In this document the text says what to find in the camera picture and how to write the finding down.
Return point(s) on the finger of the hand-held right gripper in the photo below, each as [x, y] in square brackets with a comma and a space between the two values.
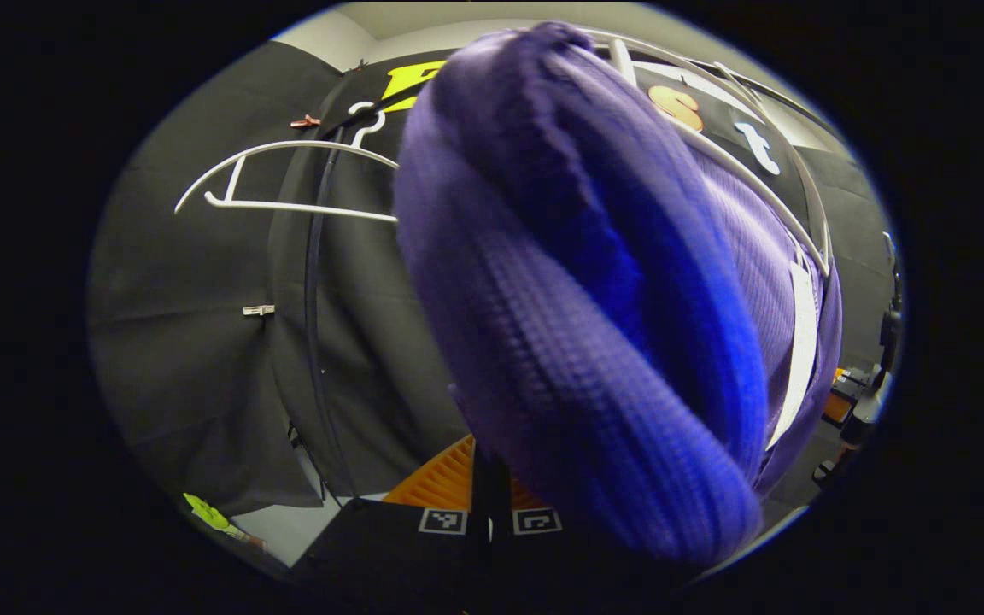
[837, 403]

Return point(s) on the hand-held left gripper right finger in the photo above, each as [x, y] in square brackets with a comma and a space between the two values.
[535, 551]

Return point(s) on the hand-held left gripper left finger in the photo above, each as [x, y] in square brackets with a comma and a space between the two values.
[407, 547]

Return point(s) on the purple ribbed jacket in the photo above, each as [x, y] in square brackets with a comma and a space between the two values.
[560, 299]

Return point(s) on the white plastic hanger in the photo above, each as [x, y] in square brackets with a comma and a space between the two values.
[287, 206]
[622, 64]

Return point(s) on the neon yellow object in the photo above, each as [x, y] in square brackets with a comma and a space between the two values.
[206, 512]

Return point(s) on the silver clip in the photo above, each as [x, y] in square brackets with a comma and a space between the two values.
[259, 309]

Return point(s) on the copper clip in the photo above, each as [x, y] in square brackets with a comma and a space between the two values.
[305, 121]

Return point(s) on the black clothes rail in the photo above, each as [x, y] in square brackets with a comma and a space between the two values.
[313, 282]

